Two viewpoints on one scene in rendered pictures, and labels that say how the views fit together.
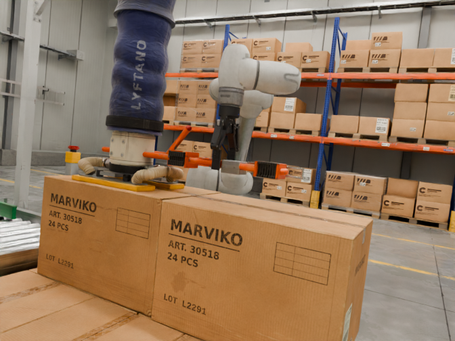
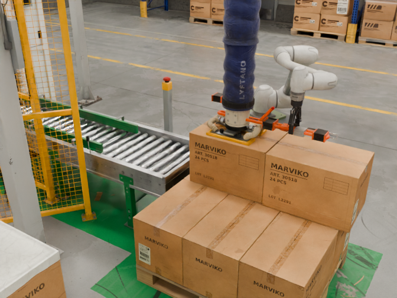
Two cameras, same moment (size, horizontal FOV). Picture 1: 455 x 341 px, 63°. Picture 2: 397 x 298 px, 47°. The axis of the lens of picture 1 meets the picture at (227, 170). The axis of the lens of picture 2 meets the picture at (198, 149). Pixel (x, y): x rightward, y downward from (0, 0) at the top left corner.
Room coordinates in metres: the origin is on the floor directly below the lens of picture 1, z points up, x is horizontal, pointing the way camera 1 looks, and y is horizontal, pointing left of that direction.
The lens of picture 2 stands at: (-1.48, 0.44, 2.31)
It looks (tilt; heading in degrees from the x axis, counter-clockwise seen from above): 27 degrees down; 4
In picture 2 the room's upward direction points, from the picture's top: straight up
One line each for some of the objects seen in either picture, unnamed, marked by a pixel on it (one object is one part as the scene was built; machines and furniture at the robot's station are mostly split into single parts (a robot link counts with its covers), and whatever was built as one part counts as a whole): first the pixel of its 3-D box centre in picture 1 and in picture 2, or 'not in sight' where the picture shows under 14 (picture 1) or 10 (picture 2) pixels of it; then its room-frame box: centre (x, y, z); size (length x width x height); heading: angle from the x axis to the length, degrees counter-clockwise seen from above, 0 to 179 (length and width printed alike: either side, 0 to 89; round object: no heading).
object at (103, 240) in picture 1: (131, 231); (238, 156); (1.52, 0.37, 0.75); 0.60 x 0.40 x 0.40; 62
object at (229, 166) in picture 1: (233, 167); (300, 131); (1.28, -0.02, 1.07); 0.07 x 0.07 x 0.04; 62
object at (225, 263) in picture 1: (264, 268); (316, 179); (1.23, -0.16, 0.74); 0.60 x 0.40 x 0.40; 62
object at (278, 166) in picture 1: (269, 170); (320, 135); (1.21, -0.14, 1.08); 0.08 x 0.07 x 0.05; 62
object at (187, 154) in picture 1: (183, 159); (270, 123); (1.38, 0.17, 1.07); 0.10 x 0.08 x 0.06; 152
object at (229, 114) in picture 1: (228, 119); (296, 106); (1.31, 0.02, 1.23); 0.08 x 0.07 x 0.09; 152
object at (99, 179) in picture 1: (112, 178); (230, 134); (1.41, 0.43, 0.97); 0.34 x 0.10 x 0.05; 62
